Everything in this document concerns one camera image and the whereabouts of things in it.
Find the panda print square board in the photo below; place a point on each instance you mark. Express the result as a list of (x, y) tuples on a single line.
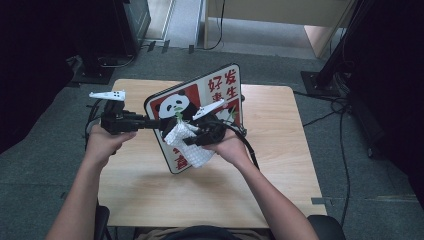
[(213, 90)]

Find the white waffle cloth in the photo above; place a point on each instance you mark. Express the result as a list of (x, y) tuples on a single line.
[(191, 153)]

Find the black chair armrest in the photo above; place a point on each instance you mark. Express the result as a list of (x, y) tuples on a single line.
[(101, 223), (328, 228)]

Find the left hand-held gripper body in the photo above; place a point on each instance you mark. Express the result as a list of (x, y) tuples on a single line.
[(120, 121)]

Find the light wooden furniture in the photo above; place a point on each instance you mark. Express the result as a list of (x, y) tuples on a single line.
[(283, 10)]

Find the black cabinet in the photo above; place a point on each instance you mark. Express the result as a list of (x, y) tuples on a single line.
[(131, 26)]

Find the person's right hand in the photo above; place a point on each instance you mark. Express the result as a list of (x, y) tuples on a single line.
[(233, 150)]

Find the black metal stand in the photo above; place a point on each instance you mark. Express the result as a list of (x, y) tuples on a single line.
[(333, 60)]

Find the person's left hand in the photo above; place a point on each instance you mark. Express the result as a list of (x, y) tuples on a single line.
[(103, 146)]

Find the black flat stand base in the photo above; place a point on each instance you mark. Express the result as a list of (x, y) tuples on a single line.
[(93, 73)]

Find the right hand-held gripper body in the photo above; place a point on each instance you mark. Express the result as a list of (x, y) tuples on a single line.
[(213, 131)]

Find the dark curtain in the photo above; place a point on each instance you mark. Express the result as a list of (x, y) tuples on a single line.
[(30, 66), (396, 83)]

